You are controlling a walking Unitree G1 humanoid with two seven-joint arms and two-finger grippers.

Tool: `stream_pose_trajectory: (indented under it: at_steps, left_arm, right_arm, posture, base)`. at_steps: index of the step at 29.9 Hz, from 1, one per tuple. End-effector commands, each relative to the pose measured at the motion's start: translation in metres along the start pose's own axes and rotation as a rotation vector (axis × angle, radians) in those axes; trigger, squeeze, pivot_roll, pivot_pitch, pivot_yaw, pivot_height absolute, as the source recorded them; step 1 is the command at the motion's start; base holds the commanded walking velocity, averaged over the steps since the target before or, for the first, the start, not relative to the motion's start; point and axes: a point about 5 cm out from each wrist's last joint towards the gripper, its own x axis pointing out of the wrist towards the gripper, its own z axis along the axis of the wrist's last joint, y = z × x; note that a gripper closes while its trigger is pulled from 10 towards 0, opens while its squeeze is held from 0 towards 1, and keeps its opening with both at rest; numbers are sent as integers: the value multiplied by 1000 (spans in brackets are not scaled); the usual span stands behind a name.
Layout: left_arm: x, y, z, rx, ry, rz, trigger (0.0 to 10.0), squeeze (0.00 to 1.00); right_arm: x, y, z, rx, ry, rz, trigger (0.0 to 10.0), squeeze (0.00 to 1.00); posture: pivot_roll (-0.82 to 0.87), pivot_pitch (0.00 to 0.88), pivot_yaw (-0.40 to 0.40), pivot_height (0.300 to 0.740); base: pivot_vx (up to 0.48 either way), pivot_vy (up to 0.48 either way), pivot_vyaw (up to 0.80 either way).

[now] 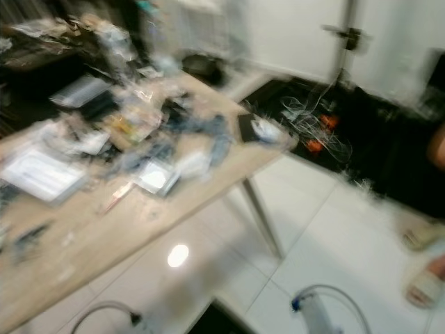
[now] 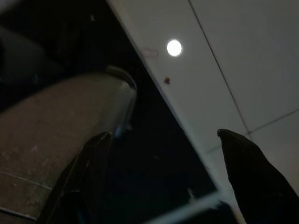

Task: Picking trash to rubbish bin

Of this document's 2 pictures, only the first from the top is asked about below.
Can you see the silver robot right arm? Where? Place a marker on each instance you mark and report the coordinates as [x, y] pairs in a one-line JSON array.
[[320, 320]]

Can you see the large white tray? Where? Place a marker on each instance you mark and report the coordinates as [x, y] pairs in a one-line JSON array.
[[42, 172]]

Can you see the black box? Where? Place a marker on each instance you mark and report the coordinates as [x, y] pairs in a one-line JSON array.
[[99, 104]]

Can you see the wooden table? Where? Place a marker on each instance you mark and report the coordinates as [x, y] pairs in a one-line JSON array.
[[97, 243]]

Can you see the small white tray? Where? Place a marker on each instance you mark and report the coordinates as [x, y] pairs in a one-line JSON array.
[[156, 177]]

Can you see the black wallet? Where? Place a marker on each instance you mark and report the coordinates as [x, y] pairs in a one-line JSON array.
[[247, 127]]

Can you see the metal table leg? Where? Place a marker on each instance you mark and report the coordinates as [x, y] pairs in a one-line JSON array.
[[261, 216]]

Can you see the orange item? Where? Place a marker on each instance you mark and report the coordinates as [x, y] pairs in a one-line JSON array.
[[329, 122], [314, 146]]

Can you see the black floor mat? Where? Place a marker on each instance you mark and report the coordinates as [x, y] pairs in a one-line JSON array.
[[375, 160]]

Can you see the metal pole with black clamp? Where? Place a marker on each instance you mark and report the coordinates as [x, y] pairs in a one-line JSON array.
[[353, 36]]

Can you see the beige slipper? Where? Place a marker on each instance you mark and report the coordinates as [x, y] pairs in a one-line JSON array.
[[423, 238]]

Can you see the person's bare limb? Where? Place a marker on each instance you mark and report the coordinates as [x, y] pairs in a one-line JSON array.
[[438, 146]]

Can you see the person's foot in white slipper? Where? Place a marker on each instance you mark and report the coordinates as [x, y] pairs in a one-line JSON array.
[[427, 285]]

